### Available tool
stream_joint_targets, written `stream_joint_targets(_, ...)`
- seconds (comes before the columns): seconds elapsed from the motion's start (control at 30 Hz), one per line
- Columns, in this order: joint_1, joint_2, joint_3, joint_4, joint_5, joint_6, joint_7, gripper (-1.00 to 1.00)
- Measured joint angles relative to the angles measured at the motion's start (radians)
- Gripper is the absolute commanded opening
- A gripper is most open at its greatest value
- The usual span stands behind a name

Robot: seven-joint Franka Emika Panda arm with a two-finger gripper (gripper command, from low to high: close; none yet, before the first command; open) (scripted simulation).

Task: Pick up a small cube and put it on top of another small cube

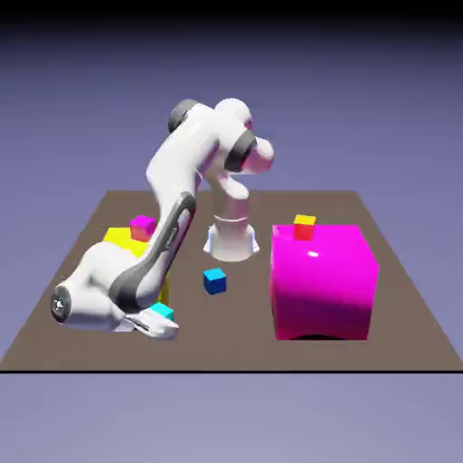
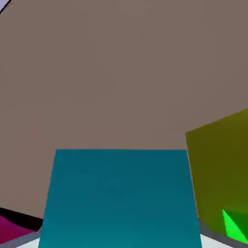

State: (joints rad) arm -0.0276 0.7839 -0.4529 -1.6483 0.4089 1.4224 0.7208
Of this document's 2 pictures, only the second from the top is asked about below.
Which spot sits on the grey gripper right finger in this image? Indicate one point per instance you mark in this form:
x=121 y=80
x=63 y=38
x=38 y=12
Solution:
x=211 y=240

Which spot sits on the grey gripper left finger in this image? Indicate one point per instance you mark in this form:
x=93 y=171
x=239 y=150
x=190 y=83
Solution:
x=23 y=242

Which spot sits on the small teal cube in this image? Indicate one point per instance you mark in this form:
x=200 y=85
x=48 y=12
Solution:
x=120 y=199

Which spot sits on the small green cube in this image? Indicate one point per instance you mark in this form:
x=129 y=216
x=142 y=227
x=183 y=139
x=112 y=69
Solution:
x=235 y=228

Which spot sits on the large magenta box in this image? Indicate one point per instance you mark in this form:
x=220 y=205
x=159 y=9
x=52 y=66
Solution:
x=11 y=230

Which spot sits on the large olive yellow box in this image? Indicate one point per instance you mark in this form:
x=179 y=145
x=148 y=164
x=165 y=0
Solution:
x=217 y=164

